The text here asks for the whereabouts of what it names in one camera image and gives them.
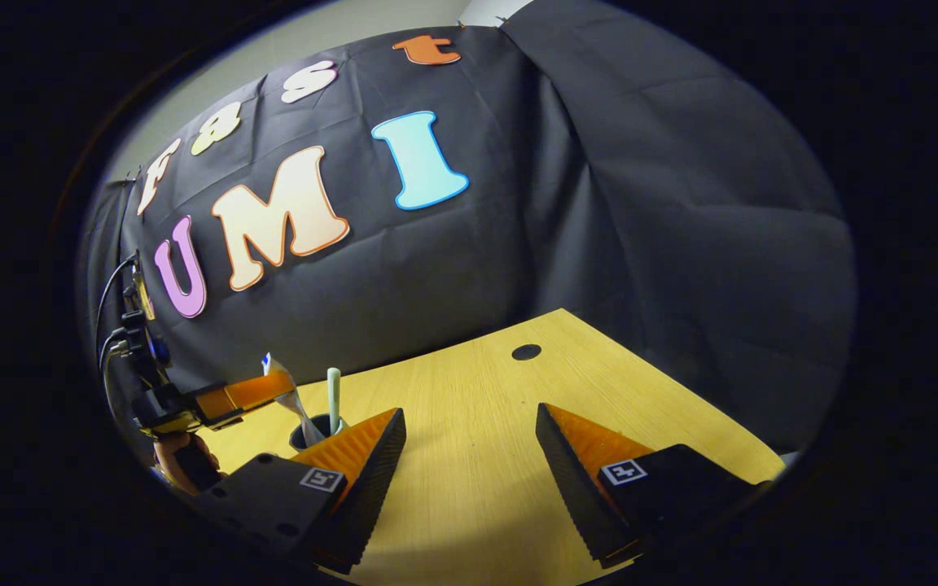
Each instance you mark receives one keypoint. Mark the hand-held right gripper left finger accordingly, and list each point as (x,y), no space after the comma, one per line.
(371,480)

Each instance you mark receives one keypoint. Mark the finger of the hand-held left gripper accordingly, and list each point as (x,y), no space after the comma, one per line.
(249,392)

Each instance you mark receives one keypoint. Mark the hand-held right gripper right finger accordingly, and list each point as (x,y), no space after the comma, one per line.
(571,480)

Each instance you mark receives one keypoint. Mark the white toothpaste tube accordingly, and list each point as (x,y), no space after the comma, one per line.
(296,407)

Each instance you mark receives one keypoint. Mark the pale green toothbrush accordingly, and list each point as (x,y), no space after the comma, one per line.
(334,399)

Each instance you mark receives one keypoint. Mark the wooden desktop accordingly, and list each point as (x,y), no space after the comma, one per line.
(477,456)

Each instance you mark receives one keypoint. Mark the black backdrop cloth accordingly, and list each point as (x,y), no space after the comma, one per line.
(558,203)

